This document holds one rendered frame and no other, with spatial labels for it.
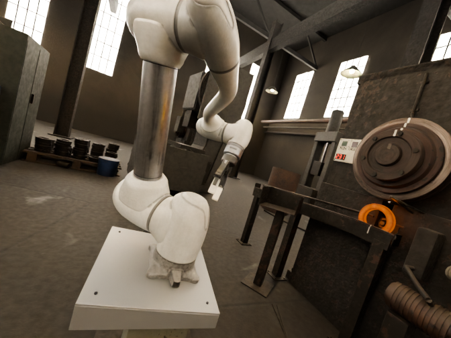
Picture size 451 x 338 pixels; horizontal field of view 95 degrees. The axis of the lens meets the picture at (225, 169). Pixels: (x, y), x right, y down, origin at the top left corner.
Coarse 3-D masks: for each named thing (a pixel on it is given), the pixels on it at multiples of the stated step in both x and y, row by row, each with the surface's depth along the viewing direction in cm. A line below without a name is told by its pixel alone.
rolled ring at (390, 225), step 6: (372, 204) 122; (378, 204) 120; (360, 210) 127; (366, 210) 124; (384, 210) 116; (390, 210) 116; (360, 216) 127; (390, 216) 113; (366, 222) 125; (390, 222) 113; (384, 228) 115; (390, 228) 112
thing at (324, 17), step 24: (96, 0) 545; (360, 0) 467; (432, 0) 340; (312, 24) 591; (432, 24) 333; (72, 48) 535; (264, 48) 800; (408, 48) 355; (432, 48) 351; (72, 72) 554; (264, 72) 793; (72, 96) 564; (72, 120) 578
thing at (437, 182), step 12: (396, 120) 120; (420, 120) 110; (372, 132) 130; (444, 132) 101; (360, 144) 135; (444, 144) 100; (444, 168) 98; (360, 180) 130; (432, 180) 100; (444, 180) 97; (372, 192) 122; (384, 192) 117; (408, 192) 108; (420, 192) 103
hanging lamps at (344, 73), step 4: (372, 8) 626; (368, 20) 629; (292, 24) 971; (364, 32) 632; (360, 44) 635; (356, 56) 637; (348, 68) 623; (352, 68) 617; (356, 68) 618; (340, 72) 651; (344, 72) 659; (348, 72) 659; (352, 72) 640; (356, 72) 645; (360, 72) 627; (276, 76) 991; (344, 76) 670; (348, 76) 667; (352, 76) 661; (356, 76) 652; (268, 88) 982; (272, 88) 975; (268, 92) 1022; (272, 92) 1018; (276, 92) 1003
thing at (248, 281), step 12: (264, 192) 154; (276, 192) 163; (288, 192) 158; (264, 204) 154; (276, 204) 162; (288, 204) 158; (300, 204) 144; (276, 216) 149; (276, 228) 148; (276, 240) 150; (264, 252) 151; (264, 264) 150; (252, 276) 161; (264, 276) 154; (252, 288) 146; (264, 288) 150
